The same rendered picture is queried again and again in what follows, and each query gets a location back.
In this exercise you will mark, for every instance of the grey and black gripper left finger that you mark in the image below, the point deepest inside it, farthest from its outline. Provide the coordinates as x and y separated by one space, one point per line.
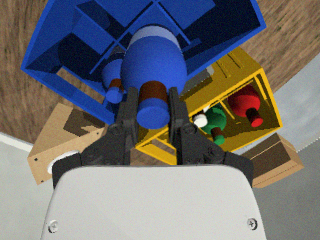
110 148

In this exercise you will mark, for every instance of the red bottle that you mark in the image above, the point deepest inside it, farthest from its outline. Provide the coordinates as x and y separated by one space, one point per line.
245 102

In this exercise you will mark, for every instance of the yellow plastic crate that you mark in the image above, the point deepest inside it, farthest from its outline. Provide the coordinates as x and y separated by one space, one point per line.
210 86

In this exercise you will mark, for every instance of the blue bottle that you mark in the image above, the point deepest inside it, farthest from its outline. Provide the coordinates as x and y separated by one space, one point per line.
153 62
111 75

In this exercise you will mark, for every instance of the blue divided crate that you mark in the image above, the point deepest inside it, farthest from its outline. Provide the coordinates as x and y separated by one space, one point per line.
64 38

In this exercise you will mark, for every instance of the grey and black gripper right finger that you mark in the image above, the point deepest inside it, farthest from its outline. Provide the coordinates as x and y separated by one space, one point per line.
196 148

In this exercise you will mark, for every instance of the green bottle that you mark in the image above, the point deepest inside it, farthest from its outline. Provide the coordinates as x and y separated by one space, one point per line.
216 121

